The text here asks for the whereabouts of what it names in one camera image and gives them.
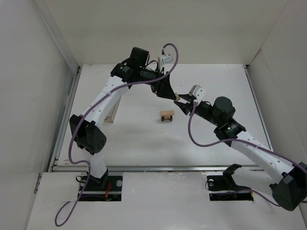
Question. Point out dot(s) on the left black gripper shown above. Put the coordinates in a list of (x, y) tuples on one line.
[(160, 84)]

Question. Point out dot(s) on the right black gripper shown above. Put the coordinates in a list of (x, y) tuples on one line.
[(193, 105)]

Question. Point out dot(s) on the long light wood block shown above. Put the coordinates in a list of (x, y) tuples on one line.
[(167, 113)]

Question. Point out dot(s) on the dark brown arch block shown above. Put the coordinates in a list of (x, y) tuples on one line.
[(167, 118)]

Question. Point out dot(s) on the clear plastic box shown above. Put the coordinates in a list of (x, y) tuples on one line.
[(113, 108)]

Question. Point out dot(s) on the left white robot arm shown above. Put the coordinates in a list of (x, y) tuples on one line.
[(86, 128)]

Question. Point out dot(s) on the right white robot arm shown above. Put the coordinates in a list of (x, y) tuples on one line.
[(282, 178)]

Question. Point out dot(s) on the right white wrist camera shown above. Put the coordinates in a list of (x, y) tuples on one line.
[(197, 92)]

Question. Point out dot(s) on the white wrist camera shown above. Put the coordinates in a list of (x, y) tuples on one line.
[(165, 59), (197, 92)]

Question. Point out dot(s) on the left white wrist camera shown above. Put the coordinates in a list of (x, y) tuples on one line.
[(165, 59)]

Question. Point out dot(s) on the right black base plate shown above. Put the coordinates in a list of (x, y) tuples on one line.
[(222, 188)]

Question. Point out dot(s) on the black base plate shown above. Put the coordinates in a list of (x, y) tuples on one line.
[(222, 188), (110, 190)]

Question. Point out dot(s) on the aluminium left rail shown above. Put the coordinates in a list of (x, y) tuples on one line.
[(70, 89)]

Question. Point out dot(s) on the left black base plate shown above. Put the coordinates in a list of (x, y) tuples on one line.
[(110, 190)]

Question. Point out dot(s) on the aluminium front rail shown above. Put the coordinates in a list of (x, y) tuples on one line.
[(81, 168)]

